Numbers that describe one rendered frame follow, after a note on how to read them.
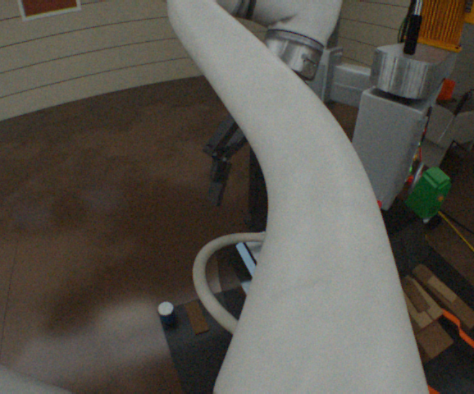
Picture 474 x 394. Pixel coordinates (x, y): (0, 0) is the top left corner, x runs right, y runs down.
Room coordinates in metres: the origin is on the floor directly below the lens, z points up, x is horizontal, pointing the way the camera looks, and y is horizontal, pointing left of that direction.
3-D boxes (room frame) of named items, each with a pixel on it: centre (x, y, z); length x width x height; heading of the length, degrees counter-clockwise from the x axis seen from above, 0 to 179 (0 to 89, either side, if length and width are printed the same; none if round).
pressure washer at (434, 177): (1.89, -1.86, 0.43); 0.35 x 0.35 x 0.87; 8
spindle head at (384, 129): (0.97, -0.63, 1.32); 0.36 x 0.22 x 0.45; 138
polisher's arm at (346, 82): (1.66, -0.65, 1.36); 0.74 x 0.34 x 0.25; 55
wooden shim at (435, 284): (0.96, -1.57, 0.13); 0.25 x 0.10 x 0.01; 32
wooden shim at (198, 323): (0.93, 0.28, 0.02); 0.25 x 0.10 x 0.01; 23
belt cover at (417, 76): (1.17, -0.81, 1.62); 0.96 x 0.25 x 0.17; 138
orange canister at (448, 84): (3.40, -2.86, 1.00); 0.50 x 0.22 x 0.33; 114
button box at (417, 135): (0.78, -0.61, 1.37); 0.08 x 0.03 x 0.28; 138
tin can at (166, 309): (0.92, 0.47, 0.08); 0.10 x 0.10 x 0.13
